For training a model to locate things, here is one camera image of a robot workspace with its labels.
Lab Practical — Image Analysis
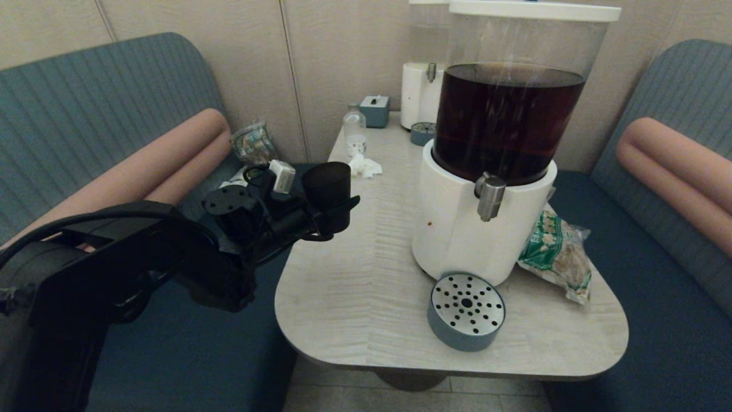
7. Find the metal dispenser tap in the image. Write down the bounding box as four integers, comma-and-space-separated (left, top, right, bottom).
475, 173, 507, 223

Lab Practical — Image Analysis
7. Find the crumpled white tissue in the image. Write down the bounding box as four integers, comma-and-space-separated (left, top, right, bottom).
349, 153, 383, 179

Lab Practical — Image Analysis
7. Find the clear plastic bottle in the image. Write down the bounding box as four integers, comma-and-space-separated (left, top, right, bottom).
343, 103, 367, 157

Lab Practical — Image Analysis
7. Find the dark printed snack bag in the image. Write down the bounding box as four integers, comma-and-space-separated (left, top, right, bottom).
230, 122, 281, 168

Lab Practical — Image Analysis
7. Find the clear liquid dispenser white base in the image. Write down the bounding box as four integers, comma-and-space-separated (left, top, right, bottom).
400, 0, 452, 130

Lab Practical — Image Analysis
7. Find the blue upholstered bench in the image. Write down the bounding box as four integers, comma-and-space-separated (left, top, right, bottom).
0, 33, 327, 412
540, 39, 732, 412

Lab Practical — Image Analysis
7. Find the blue tissue box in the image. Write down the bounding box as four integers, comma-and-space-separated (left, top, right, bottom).
360, 95, 391, 129

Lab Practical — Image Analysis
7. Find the small blue drip tray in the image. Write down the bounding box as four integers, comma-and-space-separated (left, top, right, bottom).
410, 122, 436, 146

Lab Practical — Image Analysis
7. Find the black plastic cup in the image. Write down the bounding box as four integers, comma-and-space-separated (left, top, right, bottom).
301, 162, 352, 233

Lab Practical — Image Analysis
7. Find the round blue perforated drip tray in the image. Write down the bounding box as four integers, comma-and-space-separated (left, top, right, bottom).
427, 272, 506, 352

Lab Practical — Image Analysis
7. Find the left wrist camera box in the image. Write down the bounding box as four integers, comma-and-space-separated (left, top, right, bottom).
269, 160, 297, 195

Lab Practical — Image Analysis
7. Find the green white snack bag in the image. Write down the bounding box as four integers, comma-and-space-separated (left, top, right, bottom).
516, 209, 592, 306

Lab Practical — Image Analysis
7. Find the large dark tea dispenser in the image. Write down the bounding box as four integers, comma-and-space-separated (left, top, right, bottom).
412, 1, 622, 287

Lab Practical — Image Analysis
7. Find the table pedestal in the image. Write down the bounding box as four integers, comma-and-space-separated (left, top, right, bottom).
373, 372, 451, 393

